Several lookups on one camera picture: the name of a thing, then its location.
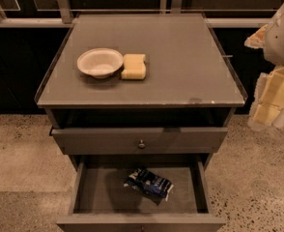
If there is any yellow sponge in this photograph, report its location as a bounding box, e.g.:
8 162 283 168
121 54 146 80

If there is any grey open middle drawer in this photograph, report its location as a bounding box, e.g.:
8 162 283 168
57 155 225 232

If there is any blue chip bag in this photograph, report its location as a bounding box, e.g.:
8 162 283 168
124 168 174 200

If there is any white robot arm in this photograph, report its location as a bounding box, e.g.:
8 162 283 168
244 3 284 131

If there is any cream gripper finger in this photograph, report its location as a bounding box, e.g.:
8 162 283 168
244 24 268 49
247 102 280 131

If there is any grey top drawer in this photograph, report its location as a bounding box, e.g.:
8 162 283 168
51 128 227 155

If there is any white paper bowl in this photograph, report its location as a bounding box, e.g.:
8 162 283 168
77 48 124 78

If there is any grey drawer cabinet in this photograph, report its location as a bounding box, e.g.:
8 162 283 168
36 14 246 163

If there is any metal railing frame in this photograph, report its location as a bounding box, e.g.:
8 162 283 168
0 0 284 28

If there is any round metal drawer knob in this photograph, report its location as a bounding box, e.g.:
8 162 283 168
137 140 146 149

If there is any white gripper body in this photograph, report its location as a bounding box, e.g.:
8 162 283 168
259 66 284 114

